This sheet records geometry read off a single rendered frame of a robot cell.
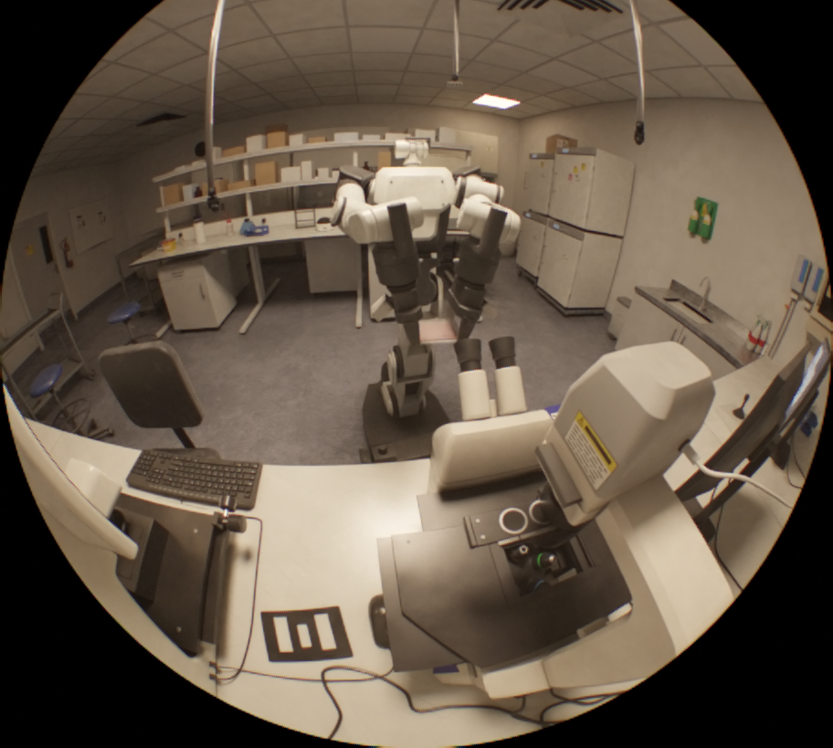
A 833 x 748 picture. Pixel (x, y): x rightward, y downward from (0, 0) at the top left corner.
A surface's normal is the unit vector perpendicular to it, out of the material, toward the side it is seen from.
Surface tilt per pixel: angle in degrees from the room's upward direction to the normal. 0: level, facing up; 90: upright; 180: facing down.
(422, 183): 76
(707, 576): 0
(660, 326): 90
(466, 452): 62
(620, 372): 48
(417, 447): 0
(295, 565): 0
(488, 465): 71
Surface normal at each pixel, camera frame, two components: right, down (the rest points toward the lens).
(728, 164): -0.99, 0.05
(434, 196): 0.15, 0.29
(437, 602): 0.04, -0.86
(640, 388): -0.71, -0.54
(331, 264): 0.15, 0.51
